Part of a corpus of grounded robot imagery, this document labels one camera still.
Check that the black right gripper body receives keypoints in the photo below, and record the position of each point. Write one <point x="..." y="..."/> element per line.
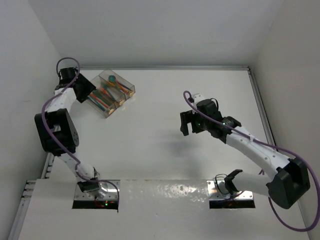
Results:
<point x="198" y="124"/>

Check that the teal plastic fork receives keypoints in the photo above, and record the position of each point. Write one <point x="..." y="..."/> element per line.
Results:
<point x="106" y="87"/>

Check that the teal plastic spoon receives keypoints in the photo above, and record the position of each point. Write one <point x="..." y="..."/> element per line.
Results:
<point x="112" y="79"/>

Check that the yellow plastic spoon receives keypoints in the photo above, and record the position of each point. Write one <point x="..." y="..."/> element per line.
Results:
<point x="120" y="89"/>

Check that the dark blue plastic spoon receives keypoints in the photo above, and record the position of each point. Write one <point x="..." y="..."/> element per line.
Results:
<point x="125" y="86"/>

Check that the orange plastic spoon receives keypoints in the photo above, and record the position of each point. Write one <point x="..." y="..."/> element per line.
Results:
<point x="124" y="90"/>

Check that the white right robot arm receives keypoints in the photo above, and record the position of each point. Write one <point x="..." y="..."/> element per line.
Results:
<point x="286" y="179"/>

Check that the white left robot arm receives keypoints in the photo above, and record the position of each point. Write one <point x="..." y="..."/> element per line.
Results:
<point x="57" y="119"/>

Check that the clear outer container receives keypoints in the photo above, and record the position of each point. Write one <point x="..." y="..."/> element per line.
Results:
<point x="110" y="103"/>

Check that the clear spoon container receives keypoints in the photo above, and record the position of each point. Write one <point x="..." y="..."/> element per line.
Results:
<point x="106" y="73"/>

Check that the clear middle container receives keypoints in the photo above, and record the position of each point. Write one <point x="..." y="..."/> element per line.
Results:
<point x="98" y="82"/>

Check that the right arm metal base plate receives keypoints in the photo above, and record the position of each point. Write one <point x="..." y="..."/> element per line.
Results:
<point x="217" y="193"/>

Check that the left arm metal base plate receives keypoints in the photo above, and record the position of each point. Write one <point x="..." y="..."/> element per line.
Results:
<point x="110" y="190"/>

